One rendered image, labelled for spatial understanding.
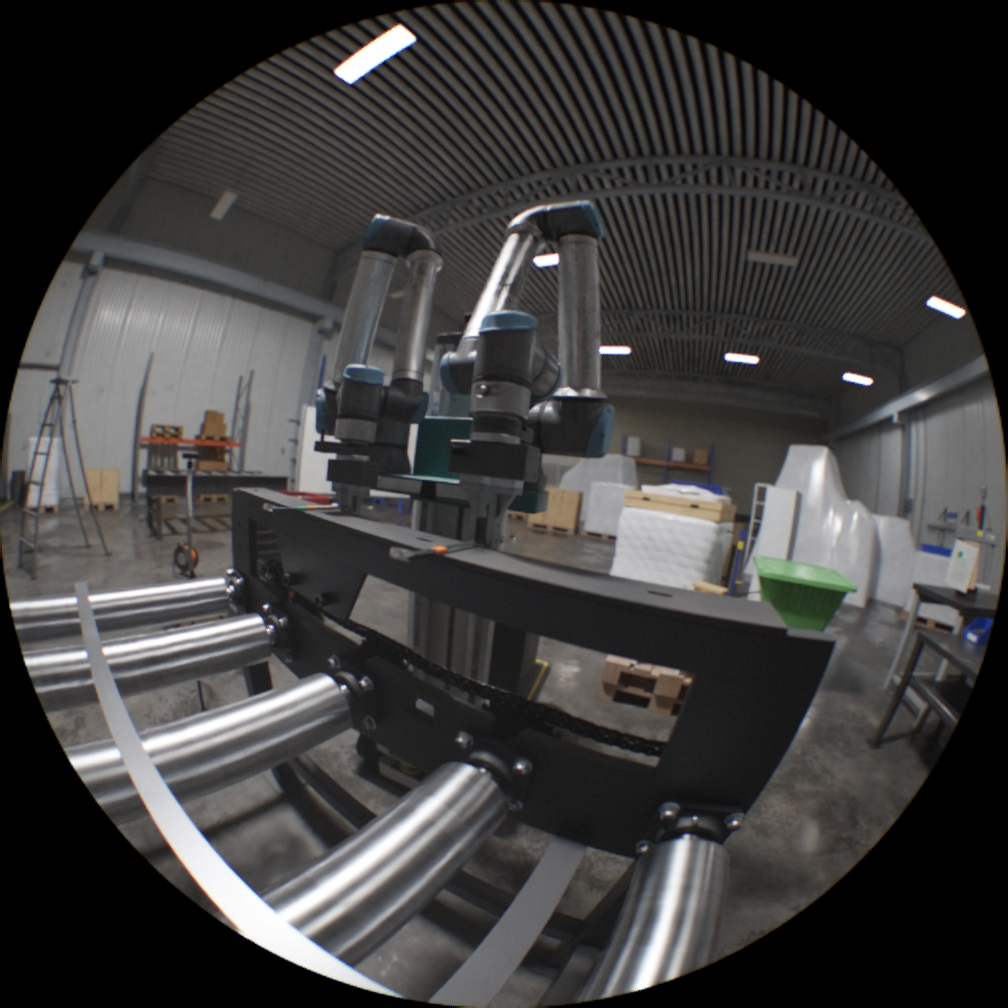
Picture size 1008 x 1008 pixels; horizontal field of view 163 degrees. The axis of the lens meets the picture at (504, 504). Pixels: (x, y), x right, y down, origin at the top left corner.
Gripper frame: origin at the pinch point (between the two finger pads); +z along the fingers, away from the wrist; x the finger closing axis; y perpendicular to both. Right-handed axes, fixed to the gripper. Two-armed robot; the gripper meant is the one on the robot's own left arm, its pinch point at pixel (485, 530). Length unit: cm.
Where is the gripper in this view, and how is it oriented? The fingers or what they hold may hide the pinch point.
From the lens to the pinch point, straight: 53.7
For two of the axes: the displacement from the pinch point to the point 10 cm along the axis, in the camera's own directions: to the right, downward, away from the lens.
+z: -1.1, 9.9, 0.9
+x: 8.7, 1.4, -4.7
